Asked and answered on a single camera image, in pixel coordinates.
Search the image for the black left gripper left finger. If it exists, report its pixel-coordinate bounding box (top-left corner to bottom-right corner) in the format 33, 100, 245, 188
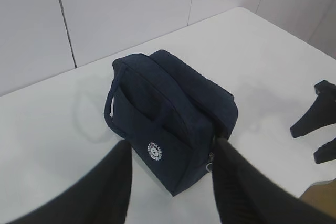
13, 140, 132, 223

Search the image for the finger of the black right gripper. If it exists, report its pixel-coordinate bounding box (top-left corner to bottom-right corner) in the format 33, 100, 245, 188
313, 138, 336, 164
290, 80, 335, 138

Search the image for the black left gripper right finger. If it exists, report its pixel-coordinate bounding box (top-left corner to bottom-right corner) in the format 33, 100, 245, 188
211, 136, 317, 224

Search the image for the silver zipper pull ring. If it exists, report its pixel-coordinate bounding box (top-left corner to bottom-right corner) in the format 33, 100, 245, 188
205, 150, 215, 174

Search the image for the dark navy fabric lunch bag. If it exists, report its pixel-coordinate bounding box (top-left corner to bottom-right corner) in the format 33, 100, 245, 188
104, 50, 238, 196

